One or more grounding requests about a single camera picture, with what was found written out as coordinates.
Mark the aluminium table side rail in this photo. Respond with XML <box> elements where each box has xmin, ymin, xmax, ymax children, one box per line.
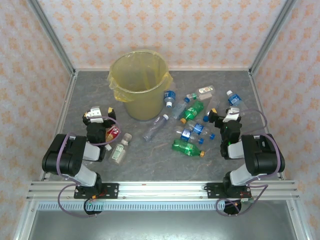
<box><xmin>248</xmin><ymin>70</ymin><xmax>286</xmax><ymax>181</ymax></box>
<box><xmin>39</xmin><ymin>71</ymin><xmax>79</xmax><ymax>181</ymax></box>

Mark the aluminium frame post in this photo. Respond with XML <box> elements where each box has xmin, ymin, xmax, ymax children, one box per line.
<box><xmin>248</xmin><ymin>0</ymin><xmax>298</xmax><ymax>76</ymax></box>
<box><xmin>26</xmin><ymin>0</ymin><xmax>77</xmax><ymax>77</ymax></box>

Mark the yellow trash bin with liner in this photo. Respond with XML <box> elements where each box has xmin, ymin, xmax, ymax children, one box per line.
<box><xmin>107</xmin><ymin>50</ymin><xmax>174</xmax><ymax>118</ymax></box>

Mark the clear slim bottle blue cap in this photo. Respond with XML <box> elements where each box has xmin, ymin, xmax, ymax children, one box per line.
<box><xmin>203</xmin><ymin>99</ymin><xmax>221</xmax><ymax>123</ymax></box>

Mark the blue label bottle white cap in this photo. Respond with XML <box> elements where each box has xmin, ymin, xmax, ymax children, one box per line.
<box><xmin>226</xmin><ymin>90</ymin><xmax>249</xmax><ymax>118</ymax></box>

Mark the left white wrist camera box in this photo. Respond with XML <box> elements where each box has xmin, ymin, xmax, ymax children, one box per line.
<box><xmin>84</xmin><ymin>106</ymin><xmax>105</xmax><ymax>124</ymax></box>

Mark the beige label clear bottle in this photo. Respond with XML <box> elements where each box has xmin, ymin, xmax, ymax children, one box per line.
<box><xmin>198</xmin><ymin>85</ymin><xmax>216</xmax><ymax>101</ymax></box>

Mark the aluminium table end rail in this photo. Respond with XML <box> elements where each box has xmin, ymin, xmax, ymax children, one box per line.
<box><xmin>74</xmin><ymin>66</ymin><xmax>251</xmax><ymax>72</ymax></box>

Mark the red label plastic bottle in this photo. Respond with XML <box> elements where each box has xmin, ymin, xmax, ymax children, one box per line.
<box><xmin>104</xmin><ymin>125</ymin><xmax>121</xmax><ymax>152</ymax></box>

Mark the green label bottle beige cap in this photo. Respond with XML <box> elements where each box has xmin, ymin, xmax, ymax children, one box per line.
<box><xmin>108</xmin><ymin>132</ymin><xmax>133</xmax><ymax>165</ymax></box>

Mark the crushed clear bottle blue cap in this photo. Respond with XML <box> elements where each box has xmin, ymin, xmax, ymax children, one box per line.
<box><xmin>170</xmin><ymin>97</ymin><xmax>191</xmax><ymax>120</ymax></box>

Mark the clear slim bottle white cap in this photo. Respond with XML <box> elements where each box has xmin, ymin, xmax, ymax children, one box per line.
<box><xmin>142</xmin><ymin>114</ymin><xmax>170</xmax><ymax>143</ymax></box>

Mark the slotted grey cable duct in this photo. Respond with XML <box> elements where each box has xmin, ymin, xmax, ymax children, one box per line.
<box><xmin>36</xmin><ymin>201</ymin><xmax>253</xmax><ymax>211</ymax></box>

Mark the short blue label water bottle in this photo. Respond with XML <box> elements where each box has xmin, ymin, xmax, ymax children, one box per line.
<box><xmin>163</xmin><ymin>89</ymin><xmax>176</xmax><ymax>109</ymax></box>

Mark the green soda bottle orange cap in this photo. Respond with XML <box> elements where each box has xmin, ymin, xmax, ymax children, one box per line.
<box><xmin>171</xmin><ymin>139</ymin><xmax>206</xmax><ymax>158</ymax></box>
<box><xmin>180</xmin><ymin>100</ymin><xmax>205</xmax><ymax>125</ymax></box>

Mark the grey metal sheet panel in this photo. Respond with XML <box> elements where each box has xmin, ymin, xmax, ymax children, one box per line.
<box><xmin>13</xmin><ymin>209</ymin><xmax>308</xmax><ymax>240</ymax></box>

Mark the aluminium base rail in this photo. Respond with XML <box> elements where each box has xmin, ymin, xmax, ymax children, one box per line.
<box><xmin>26</xmin><ymin>181</ymin><xmax>300</xmax><ymax>201</ymax></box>

